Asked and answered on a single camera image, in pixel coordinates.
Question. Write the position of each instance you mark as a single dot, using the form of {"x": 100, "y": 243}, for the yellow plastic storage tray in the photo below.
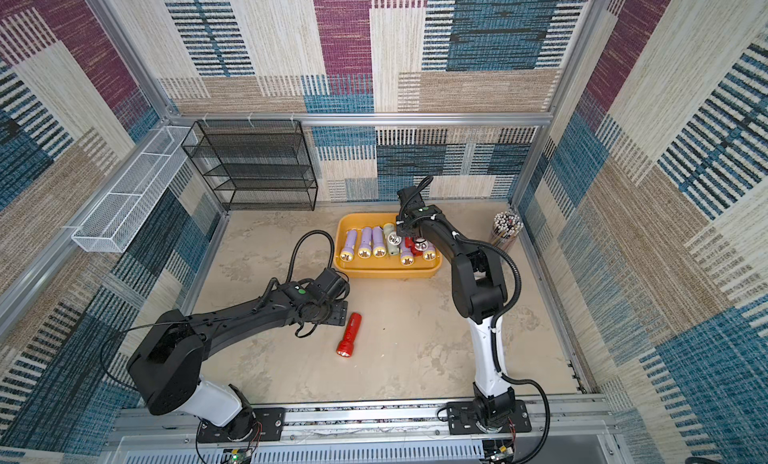
{"x": 388, "y": 267}

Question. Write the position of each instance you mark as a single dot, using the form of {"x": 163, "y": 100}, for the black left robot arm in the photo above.
{"x": 165, "y": 368}

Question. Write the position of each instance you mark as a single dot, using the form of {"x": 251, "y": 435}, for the pale green flashlight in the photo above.
{"x": 389, "y": 227}

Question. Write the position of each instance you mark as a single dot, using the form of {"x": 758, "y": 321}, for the purple flashlight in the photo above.
{"x": 365, "y": 247}
{"x": 429, "y": 252}
{"x": 406, "y": 255}
{"x": 348, "y": 251}
{"x": 379, "y": 248}

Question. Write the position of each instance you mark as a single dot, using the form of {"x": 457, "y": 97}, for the white mesh wall basket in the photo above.
{"x": 116, "y": 220}

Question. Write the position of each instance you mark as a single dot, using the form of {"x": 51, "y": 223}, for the red flashlight white head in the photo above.
{"x": 393, "y": 240}

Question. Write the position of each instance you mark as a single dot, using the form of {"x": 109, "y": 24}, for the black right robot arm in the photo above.
{"x": 485, "y": 285}

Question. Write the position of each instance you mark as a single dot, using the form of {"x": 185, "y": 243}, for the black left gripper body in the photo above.
{"x": 334, "y": 315}

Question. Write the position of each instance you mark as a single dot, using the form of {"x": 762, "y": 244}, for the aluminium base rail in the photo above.
{"x": 577, "y": 429}

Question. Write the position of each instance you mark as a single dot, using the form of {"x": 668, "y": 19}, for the cup of pencils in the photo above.
{"x": 506, "y": 228}

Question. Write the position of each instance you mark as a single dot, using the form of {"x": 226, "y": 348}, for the black wire shelf rack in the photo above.
{"x": 254, "y": 165}

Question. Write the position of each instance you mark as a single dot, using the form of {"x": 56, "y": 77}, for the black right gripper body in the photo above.
{"x": 409, "y": 225}

